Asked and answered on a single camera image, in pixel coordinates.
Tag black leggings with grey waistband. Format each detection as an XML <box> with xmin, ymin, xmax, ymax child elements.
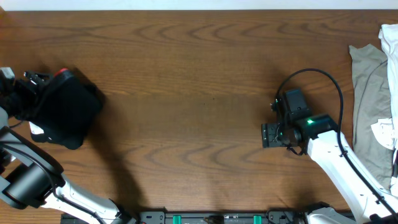
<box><xmin>28</xmin><ymin>68</ymin><xmax>103</xmax><ymax>138</ymax></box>

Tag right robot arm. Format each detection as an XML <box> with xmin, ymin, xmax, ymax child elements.
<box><xmin>261</xmin><ymin>114</ymin><xmax>397</xmax><ymax>223</ymax></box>

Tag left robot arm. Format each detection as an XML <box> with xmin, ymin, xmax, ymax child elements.
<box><xmin>1</xmin><ymin>67</ymin><xmax>138</xmax><ymax>223</ymax></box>

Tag folded white printed shirt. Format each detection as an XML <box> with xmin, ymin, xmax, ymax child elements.
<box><xmin>29</xmin><ymin>122</ymin><xmax>44</xmax><ymax>135</ymax></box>

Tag beige garment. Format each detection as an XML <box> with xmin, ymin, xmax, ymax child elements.
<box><xmin>349</xmin><ymin>44</ymin><xmax>393</xmax><ymax>190</ymax></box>

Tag right black cable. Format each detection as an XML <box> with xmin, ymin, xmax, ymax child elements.
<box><xmin>275</xmin><ymin>68</ymin><xmax>398</xmax><ymax>215</ymax></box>

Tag black cable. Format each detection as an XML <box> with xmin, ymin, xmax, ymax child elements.
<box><xmin>0</xmin><ymin>119</ymin><xmax>106</xmax><ymax>224</ymax></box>
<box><xmin>275</xmin><ymin>68</ymin><xmax>398</xmax><ymax>215</ymax></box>

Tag left black cable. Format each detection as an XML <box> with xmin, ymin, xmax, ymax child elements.
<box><xmin>0</xmin><ymin>119</ymin><xmax>106</xmax><ymax>224</ymax></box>

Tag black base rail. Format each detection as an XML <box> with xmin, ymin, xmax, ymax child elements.
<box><xmin>60</xmin><ymin>207</ymin><xmax>308</xmax><ymax>224</ymax></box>

